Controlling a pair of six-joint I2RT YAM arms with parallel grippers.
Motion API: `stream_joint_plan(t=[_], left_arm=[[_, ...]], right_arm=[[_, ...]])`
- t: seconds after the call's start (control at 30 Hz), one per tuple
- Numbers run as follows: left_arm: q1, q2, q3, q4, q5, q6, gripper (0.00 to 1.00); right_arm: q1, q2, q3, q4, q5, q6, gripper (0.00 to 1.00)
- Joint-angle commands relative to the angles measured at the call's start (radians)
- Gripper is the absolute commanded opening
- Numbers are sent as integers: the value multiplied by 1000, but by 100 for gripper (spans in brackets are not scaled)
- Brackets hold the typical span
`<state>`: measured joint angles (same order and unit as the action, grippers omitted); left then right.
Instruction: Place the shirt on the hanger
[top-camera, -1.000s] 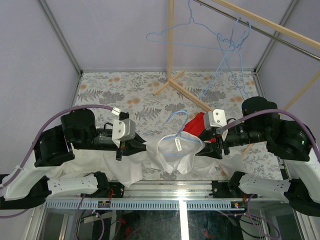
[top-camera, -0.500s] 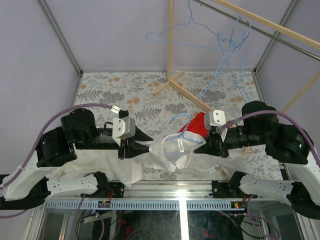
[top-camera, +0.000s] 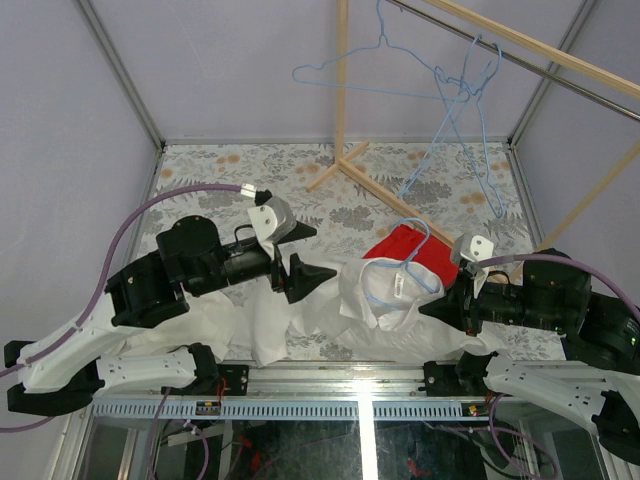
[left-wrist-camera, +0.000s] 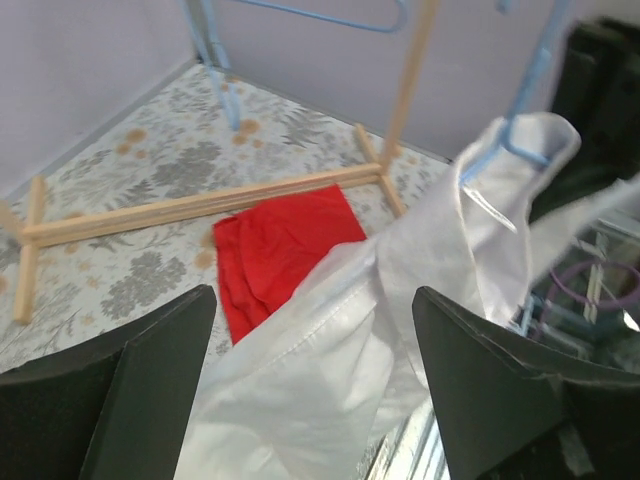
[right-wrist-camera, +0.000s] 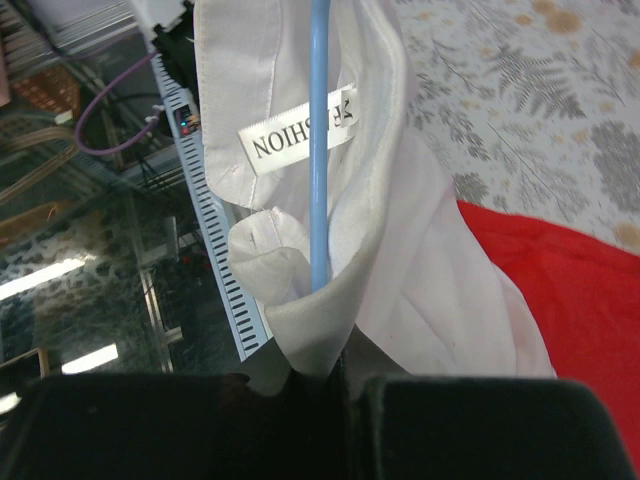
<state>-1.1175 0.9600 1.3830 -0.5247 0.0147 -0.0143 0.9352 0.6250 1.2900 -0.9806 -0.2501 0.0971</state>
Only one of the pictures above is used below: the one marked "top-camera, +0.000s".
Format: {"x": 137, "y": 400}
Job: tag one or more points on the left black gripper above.
{"x": 278, "y": 272}

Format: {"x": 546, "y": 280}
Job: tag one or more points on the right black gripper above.
{"x": 460, "y": 307}

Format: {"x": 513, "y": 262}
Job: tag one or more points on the blue wire hanger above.
{"x": 454, "y": 106}
{"x": 487, "y": 185}
{"x": 407, "y": 272}
{"x": 383, "y": 66}

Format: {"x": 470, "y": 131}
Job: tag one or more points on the white button shirt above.
{"x": 358, "y": 309}

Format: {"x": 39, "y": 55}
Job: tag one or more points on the cream white garment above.
{"x": 212, "y": 320}

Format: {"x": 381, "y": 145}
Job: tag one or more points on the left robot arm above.
{"x": 190, "y": 261}

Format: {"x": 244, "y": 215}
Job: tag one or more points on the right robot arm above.
{"x": 598, "y": 325}

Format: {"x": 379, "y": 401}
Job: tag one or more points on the red shirt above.
{"x": 432, "y": 253}

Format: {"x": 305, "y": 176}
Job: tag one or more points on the floral table mat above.
{"x": 349, "y": 220}

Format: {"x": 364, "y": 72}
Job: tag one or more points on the metal hanging rod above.
{"x": 543, "y": 73}

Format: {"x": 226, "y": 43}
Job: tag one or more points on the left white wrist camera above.
{"x": 271, "y": 219}

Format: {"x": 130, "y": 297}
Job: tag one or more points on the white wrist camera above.
{"x": 469, "y": 250}
{"x": 271, "y": 219}

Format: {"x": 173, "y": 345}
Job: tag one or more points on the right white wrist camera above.
{"x": 469, "y": 250}

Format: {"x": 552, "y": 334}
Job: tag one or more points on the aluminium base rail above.
{"x": 309, "y": 391}

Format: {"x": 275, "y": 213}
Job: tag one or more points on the wooden rack frame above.
{"x": 557, "y": 58}

